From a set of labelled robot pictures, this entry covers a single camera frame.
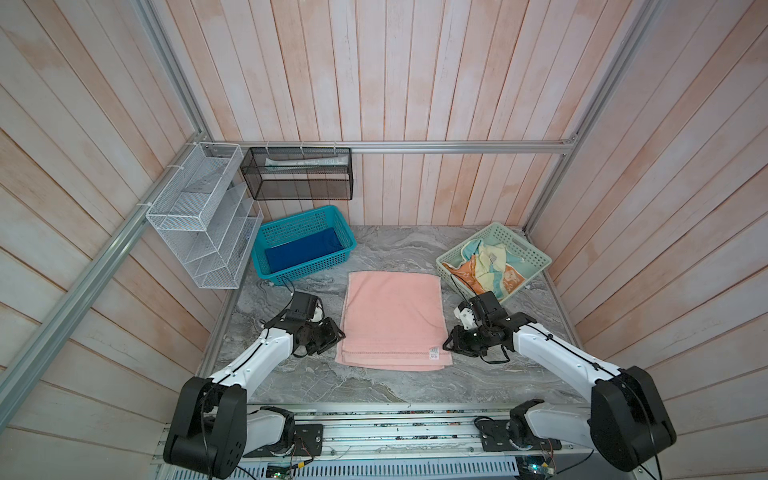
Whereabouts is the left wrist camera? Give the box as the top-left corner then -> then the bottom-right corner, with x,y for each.
311,305 -> 324,323

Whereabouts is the aluminium left wall rail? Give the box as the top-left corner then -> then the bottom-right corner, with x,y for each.
1,132 -> 208,429

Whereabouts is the black mesh wall basket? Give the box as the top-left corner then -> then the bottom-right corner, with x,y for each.
240,146 -> 355,201

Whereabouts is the aluminium wall rail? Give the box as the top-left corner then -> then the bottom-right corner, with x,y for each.
214,140 -> 575,155
1,132 -> 208,429

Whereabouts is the pink towel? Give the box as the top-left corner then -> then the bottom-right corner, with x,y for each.
335,271 -> 453,372

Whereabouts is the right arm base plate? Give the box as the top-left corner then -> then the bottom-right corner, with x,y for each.
473,416 -> 562,452

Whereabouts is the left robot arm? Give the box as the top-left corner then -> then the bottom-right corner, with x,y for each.
163,292 -> 345,479

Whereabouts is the orange patterned towel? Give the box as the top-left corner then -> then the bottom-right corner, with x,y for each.
443,254 -> 524,299

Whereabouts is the light green plastic basket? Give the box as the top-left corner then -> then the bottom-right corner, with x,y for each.
436,222 -> 552,302

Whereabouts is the aluminium back wall rail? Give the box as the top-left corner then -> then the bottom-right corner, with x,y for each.
214,140 -> 575,155

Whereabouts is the white wire shelf rack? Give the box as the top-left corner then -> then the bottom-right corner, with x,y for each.
147,142 -> 264,290

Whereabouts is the blue towel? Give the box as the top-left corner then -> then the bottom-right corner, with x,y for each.
265,228 -> 343,272

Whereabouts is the light green towel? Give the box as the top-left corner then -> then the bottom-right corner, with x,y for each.
460,238 -> 534,287

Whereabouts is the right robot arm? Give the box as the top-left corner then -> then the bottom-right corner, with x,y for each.
443,293 -> 677,472

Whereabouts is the teal plastic basket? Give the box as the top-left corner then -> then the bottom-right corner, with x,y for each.
251,206 -> 357,285

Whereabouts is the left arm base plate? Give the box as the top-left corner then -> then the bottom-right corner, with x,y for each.
244,423 -> 324,458

